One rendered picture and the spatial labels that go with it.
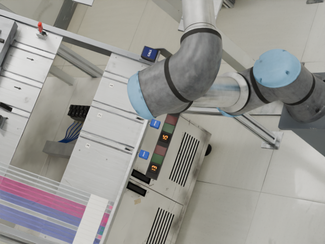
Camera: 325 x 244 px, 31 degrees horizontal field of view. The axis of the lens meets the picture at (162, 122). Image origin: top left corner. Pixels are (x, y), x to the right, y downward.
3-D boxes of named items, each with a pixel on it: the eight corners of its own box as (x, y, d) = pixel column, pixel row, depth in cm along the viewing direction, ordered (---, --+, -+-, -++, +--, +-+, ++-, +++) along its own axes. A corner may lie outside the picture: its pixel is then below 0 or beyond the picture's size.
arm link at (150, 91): (280, 102, 175) (177, 101, 131) (237, 119, 183) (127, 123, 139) (267, 65, 177) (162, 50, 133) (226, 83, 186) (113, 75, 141)
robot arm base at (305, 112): (339, 76, 175) (323, 60, 169) (328, 123, 171) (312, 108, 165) (294, 78, 186) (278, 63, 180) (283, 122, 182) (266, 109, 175)
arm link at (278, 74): (316, 95, 166) (291, 72, 157) (273, 111, 173) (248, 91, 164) (310, 60, 172) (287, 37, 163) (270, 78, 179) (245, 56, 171)
